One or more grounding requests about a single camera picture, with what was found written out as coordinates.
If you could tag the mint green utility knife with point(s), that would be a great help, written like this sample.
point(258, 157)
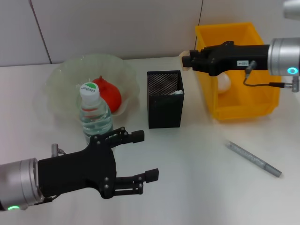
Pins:
point(177, 92)

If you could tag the grey marker pen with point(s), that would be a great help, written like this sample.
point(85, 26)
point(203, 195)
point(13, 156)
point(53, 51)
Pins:
point(253, 159)

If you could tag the yellow plastic bin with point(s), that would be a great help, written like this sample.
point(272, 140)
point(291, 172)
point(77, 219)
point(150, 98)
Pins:
point(253, 98)

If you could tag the clear green-label water bottle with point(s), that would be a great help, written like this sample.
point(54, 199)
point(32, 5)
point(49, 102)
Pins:
point(96, 117)

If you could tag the black mesh pen holder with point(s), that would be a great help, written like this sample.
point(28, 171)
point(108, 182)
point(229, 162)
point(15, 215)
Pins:
point(164, 112)

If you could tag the white paper ball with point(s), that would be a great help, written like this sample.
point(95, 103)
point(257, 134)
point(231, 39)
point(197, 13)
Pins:
point(225, 84)

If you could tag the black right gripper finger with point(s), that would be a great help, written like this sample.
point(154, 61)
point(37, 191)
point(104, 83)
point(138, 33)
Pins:
point(199, 65)
point(199, 54)

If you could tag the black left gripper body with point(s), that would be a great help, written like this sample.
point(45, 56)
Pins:
point(75, 171)

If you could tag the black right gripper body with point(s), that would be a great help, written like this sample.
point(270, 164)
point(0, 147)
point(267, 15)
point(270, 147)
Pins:
point(234, 57)

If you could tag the pale green glass fruit plate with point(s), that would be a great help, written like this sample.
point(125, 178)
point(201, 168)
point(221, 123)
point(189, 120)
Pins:
point(63, 77)

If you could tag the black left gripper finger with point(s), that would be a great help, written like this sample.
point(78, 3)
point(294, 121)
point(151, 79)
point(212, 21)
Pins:
point(152, 175)
point(137, 136)

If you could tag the beige barcode eraser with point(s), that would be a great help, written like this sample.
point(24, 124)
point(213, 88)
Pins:
point(185, 53)

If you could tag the right wrist camera housing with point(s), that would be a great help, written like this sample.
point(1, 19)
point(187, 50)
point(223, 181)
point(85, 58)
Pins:
point(291, 8)

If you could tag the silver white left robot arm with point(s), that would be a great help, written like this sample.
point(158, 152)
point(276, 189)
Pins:
point(18, 182)

